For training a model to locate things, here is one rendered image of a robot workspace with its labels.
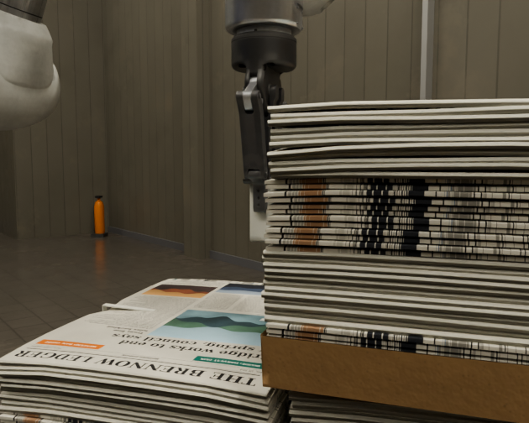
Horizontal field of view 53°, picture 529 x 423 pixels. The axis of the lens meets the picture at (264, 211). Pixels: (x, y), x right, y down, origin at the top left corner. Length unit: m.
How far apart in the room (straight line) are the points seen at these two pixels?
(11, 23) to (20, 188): 6.59
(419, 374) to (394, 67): 3.54
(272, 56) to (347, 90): 3.56
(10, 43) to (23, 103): 0.10
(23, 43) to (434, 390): 0.84
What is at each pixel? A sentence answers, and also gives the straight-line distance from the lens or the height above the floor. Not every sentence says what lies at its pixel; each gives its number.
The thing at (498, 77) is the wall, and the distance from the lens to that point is 3.47.
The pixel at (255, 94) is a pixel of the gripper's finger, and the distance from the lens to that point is 0.57.
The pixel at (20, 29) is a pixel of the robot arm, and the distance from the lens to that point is 1.02.
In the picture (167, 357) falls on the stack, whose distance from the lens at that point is 0.55.
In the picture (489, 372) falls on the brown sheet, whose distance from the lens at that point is 0.42.
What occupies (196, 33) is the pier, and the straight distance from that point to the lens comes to 5.63.
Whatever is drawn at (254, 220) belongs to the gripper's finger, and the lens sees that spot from 0.63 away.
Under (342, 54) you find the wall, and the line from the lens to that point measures 4.24.
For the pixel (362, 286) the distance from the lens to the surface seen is 0.42.
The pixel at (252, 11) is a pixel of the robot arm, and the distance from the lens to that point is 0.61.
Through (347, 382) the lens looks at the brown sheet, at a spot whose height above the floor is 0.85.
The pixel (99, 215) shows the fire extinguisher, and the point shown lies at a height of 0.29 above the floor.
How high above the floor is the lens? 1.02
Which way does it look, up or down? 5 degrees down
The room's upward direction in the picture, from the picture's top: straight up
